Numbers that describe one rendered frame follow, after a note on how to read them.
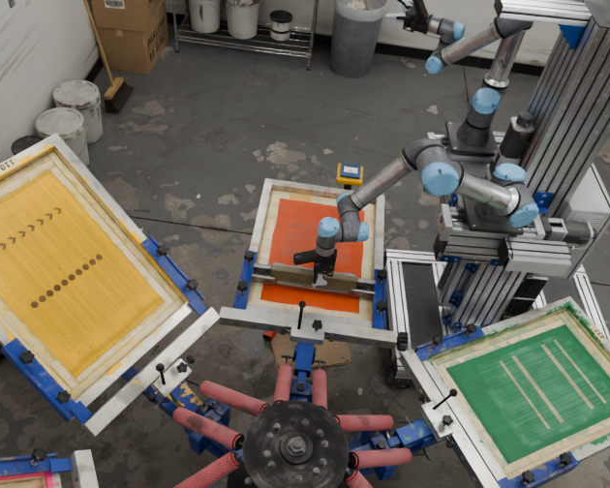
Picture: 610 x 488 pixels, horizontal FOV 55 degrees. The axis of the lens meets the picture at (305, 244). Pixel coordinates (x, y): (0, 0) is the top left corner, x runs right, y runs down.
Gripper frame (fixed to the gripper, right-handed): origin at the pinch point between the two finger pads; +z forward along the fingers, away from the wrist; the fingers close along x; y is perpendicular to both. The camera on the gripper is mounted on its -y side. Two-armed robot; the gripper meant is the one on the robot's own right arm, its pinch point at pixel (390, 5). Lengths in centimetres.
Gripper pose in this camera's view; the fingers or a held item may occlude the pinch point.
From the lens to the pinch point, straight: 293.7
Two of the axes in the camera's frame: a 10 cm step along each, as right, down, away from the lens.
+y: -0.3, 5.7, 8.2
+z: -8.9, -3.9, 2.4
